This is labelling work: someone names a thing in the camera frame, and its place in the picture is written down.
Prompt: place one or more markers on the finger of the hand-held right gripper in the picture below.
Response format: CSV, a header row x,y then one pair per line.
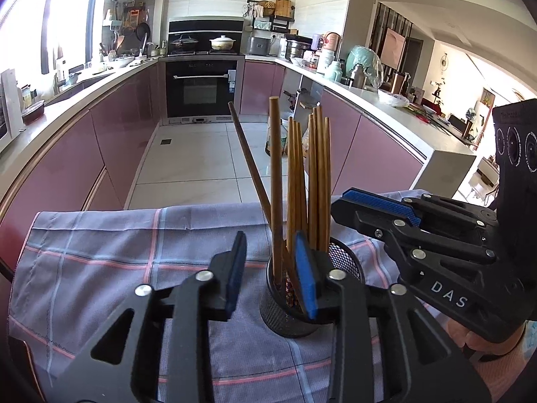
x,y
377,203
365,222

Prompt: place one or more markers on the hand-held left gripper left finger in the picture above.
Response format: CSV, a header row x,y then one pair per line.
x,y
235,277

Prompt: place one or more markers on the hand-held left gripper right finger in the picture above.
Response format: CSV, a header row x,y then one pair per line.
x,y
306,285

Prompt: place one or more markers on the black mesh holder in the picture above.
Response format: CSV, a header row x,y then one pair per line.
x,y
277,315

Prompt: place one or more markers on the bundle of wooden chopsticks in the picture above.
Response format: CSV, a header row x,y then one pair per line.
x,y
312,176

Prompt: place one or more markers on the person's right hand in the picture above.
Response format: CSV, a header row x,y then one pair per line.
x,y
482,350

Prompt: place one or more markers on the pink base cabinet run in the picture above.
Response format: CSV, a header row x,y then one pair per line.
x,y
377,155
105,142

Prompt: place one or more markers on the white kitchen countertop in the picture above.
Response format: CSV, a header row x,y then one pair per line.
x,y
419,134

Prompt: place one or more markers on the white bowl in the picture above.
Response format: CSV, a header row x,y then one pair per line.
x,y
393,98

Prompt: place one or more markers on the cooking oil bottle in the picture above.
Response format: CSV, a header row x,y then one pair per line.
x,y
284,136

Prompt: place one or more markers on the steel thermos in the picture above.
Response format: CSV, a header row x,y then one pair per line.
x,y
358,76

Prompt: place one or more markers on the grey plaid cloth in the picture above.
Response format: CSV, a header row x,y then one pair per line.
x,y
105,268

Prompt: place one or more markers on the mint green appliance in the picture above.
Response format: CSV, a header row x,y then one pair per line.
x,y
365,61

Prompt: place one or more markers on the white bottle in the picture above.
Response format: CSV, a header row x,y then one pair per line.
x,y
325,61

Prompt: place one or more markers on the beige picture board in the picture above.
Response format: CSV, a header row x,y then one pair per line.
x,y
394,48

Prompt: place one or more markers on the pink kettle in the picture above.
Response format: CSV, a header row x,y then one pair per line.
x,y
331,41

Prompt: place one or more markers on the stainless steel pot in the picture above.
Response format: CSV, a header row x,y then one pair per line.
x,y
298,48

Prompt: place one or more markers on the wooden slat partition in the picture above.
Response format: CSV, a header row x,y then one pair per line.
x,y
377,21

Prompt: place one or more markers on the black built-in oven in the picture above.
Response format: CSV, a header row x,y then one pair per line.
x,y
201,92

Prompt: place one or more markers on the silver rice cooker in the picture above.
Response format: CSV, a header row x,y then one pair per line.
x,y
258,45

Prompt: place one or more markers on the wooden cutting board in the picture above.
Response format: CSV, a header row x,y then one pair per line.
x,y
283,7

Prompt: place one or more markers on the white casserole pot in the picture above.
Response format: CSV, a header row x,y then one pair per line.
x,y
223,43

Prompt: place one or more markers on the dark copper-edged panel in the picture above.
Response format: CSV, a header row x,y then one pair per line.
x,y
21,369

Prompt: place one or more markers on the black wok with glass lid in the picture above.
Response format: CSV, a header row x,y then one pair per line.
x,y
184,44

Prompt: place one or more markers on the black range hood panel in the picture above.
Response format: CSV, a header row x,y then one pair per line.
x,y
205,25

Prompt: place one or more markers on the dark red bowl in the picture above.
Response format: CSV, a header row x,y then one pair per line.
x,y
32,112

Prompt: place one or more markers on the black frying pan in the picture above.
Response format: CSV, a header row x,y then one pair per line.
x,y
142,32

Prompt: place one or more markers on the steel kitchen faucet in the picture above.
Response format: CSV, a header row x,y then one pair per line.
x,y
58,84

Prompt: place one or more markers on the hanging kitchen utensil rack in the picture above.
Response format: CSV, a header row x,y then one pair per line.
x,y
126,21

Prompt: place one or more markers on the white microwave oven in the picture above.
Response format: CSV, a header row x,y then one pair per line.
x,y
10,105

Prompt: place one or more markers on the kitchen window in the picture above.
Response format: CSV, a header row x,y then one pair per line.
x,y
42,16

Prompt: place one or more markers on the wall clock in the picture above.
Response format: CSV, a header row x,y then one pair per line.
x,y
444,61

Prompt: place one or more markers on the black wall shelf rack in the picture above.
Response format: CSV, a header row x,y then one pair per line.
x,y
268,21

